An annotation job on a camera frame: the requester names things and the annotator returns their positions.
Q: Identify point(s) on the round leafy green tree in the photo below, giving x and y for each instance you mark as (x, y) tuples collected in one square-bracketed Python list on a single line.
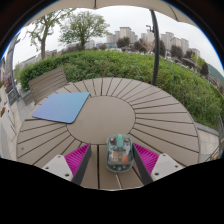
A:
[(83, 28)]

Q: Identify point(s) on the transparent green computer mouse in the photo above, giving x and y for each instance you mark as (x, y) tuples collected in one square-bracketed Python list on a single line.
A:
[(119, 155)]

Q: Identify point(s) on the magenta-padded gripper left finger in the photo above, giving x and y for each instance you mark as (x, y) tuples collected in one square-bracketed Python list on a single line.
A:
[(76, 159)]

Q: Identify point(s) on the thin sparse-leaved tree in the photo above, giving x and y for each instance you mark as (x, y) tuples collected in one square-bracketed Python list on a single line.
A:
[(43, 36)]

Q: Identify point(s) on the blue mouse pad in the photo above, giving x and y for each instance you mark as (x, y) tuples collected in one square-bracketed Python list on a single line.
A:
[(61, 107)]

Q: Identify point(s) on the green hedge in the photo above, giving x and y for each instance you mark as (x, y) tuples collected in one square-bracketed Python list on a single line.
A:
[(106, 65)]

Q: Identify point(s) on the distant apartment buildings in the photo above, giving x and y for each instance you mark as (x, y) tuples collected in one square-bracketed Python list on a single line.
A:
[(126, 32)]

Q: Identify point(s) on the beige patio umbrella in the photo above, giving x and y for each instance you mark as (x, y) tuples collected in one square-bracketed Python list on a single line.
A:
[(155, 50)]

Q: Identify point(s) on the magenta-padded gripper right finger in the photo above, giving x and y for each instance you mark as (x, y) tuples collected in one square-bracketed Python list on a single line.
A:
[(146, 159)]

